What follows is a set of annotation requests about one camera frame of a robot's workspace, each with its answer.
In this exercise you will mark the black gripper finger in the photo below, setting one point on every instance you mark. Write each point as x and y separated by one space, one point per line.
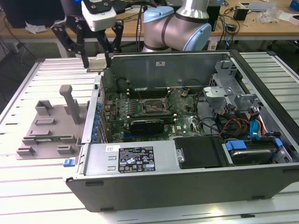
118 37
74 47

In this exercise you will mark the CPU socket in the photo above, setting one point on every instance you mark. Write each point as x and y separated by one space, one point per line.
153 107

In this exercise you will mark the black computer tower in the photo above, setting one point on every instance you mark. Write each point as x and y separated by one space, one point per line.
35 11

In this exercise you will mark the crumpled white paper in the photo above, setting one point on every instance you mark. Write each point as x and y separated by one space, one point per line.
35 28

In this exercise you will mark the wooden desk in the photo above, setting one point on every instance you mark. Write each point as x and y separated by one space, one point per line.
257 26
18 32

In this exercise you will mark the black installed RAM stick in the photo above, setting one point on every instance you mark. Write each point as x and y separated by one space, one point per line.
149 114
151 91
168 119

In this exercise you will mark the blue slot clip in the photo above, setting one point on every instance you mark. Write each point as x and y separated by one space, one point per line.
96 121
99 107
94 136

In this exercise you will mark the grey parts rack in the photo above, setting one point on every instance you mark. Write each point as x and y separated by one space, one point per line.
58 121

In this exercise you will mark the round coin cell battery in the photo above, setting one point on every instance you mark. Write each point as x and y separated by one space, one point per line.
184 93

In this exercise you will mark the black graphics card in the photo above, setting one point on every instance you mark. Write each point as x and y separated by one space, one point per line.
147 127

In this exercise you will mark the green motherboard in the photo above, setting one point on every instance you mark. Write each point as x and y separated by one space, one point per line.
184 105

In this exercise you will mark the green RAM stick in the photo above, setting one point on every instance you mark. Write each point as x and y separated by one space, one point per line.
47 139

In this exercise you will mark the black upright box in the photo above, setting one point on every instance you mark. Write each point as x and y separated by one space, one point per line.
216 16

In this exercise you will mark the silver drive cage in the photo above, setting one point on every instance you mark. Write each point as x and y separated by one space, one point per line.
217 92

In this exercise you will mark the silver power supply with label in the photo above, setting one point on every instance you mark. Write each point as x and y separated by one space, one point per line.
100 158

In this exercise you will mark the small black adapter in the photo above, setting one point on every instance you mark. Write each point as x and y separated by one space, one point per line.
231 27

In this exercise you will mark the blue case latch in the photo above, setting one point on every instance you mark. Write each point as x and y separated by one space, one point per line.
69 163

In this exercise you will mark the small black cube box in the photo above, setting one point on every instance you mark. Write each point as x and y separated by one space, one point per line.
240 13

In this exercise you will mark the grey flat tray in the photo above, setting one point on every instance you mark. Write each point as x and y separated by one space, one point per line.
261 7

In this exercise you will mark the clear crumpled plastic bag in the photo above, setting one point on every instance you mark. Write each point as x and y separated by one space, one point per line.
268 16

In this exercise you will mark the black power connector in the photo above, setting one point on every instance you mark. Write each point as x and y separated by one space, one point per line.
253 114

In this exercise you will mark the open black PC case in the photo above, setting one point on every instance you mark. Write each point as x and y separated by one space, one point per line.
163 191

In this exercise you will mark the white flat box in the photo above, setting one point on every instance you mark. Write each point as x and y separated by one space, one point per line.
290 18

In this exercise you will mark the hard disk in blue carrier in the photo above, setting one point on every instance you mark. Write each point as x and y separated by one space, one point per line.
252 156

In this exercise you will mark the blue box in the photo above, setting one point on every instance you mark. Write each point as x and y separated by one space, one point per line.
294 3

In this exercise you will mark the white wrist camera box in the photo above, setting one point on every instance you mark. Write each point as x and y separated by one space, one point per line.
100 21

